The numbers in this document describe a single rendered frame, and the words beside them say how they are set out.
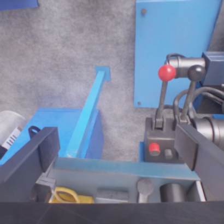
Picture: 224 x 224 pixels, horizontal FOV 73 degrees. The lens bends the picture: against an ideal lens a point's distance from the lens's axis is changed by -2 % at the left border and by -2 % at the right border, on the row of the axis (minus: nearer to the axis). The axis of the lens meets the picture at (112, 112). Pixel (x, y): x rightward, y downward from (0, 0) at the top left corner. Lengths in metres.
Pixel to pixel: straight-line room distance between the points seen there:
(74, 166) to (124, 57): 1.05
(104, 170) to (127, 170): 0.07
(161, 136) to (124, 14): 1.03
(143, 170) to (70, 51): 1.19
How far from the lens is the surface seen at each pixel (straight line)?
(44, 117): 1.81
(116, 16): 1.31
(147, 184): 0.49
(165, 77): 0.34
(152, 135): 0.43
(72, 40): 1.42
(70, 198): 0.69
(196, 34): 1.27
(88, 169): 0.51
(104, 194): 0.59
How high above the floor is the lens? 1.29
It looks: 49 degrees down
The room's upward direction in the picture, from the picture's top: 170 degrees counter-clockwise
